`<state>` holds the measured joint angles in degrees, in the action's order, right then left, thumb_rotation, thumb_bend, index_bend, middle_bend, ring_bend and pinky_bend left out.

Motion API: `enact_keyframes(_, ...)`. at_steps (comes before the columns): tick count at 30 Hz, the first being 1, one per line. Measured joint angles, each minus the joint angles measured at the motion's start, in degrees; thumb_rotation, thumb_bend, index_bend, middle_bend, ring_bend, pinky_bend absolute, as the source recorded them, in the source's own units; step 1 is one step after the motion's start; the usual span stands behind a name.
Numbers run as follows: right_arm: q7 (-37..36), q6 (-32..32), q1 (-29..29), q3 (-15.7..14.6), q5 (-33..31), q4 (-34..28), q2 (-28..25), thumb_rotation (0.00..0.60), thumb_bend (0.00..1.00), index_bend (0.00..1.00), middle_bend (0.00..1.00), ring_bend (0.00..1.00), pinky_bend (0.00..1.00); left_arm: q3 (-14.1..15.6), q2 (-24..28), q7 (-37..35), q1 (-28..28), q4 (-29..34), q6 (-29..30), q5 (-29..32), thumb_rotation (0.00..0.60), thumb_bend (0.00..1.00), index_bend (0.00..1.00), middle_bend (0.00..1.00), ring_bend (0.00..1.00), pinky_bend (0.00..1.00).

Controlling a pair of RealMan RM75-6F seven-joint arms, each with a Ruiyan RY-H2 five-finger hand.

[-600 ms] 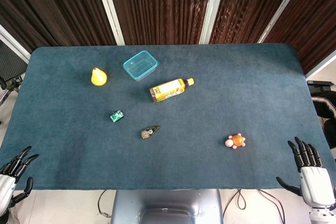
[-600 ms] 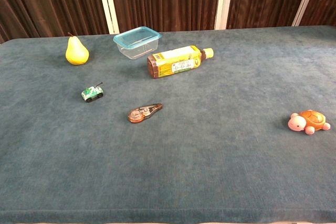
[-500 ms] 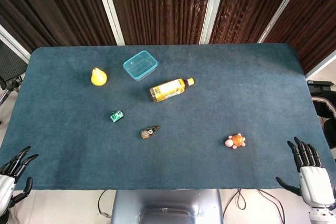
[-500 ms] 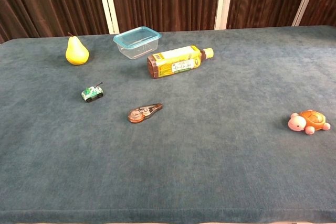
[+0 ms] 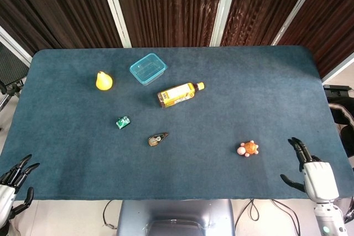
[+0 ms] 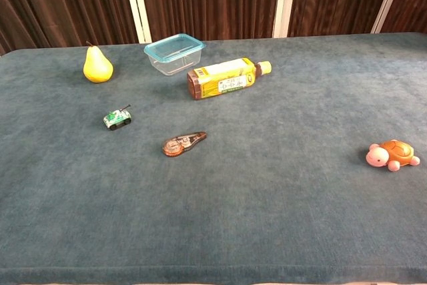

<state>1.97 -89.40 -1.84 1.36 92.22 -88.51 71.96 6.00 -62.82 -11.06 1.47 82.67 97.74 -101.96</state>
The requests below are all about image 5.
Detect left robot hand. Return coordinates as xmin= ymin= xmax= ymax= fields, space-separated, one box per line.
xmin=0 ymin=154 xmax=40 ymax=227

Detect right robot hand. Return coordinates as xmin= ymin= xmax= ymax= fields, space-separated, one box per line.
xmin=280 ymin=137 xmax=340 ymax=202

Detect orange toy turtle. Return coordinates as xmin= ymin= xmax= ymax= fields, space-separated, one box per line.
xmin=236 ymin=140 xmax=259 ymax=156

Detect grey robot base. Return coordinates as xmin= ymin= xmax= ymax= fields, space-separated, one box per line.
xmin=116 ymin=199 xmax=236 ymax=236

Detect black equipment stand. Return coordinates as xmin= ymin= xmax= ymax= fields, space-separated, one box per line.
xmin=322 ymin=83 xmax=354 ymax=106

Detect black office chair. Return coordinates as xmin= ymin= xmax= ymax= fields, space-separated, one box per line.
xmin=0 ymin=43 xmax=30 ymax=132

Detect small green box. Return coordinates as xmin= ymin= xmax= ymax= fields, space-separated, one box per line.
xmin=114 ymin=115 xmax=131 ymax=130

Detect yellow pear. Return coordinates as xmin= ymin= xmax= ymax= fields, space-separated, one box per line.
xmin=95 ymin=71 xmax=113 ymax=91

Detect blue table cloth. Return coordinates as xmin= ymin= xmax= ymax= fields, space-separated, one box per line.
xmin=0 ymin=45 xmax=354 ymax=201

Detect black correction tape dispenser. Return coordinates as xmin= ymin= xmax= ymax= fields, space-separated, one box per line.
xmin=147 ymin=132 xmax=169 ymax=147

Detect amber bottle with yellow cap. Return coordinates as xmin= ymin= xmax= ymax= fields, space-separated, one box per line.
xmin=157 ymin=81 xmax=205 ymax=109

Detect clear blue plastic container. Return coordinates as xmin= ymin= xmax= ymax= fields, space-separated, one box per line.
xmin=129 ymin=53 xmax=169 ymax=86

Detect brown folding screen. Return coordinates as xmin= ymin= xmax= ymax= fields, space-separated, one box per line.
xmin=0 ymin=0 xmax=354 ymax=79

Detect black cable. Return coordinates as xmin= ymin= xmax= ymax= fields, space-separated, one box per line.
xmin=102 ymin=199 xmax=119 ymax=230
xmin=235 ymin=198 xmax=301 ymax=236

